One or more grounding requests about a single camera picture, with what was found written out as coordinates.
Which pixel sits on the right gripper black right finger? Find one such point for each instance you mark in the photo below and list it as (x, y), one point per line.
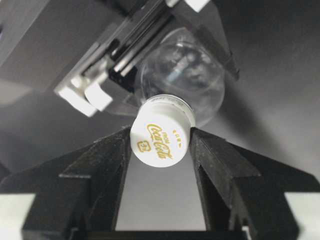
(244, 192)

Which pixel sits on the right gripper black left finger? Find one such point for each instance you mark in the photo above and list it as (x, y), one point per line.
(78, 191)

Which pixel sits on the white bottle cap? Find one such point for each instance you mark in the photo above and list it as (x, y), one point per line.
(160, 134)

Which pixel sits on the clear plastic bottle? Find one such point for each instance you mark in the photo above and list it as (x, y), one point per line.
(182, 67)

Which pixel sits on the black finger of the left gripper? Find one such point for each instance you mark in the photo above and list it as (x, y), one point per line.
(207, 27)

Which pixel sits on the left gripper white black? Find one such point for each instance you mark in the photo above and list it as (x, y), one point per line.
(82, 50)

